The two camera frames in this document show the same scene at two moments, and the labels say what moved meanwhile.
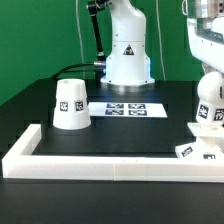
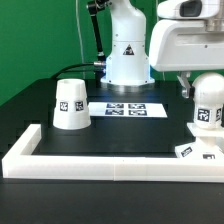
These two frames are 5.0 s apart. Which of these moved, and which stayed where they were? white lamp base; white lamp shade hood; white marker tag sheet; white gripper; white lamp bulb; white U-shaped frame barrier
Moved: white lamp bulb; white gripper
Stayed: white marker tag sheet; white U-shaped frame barrier; white lamp base; white lamp shade hood
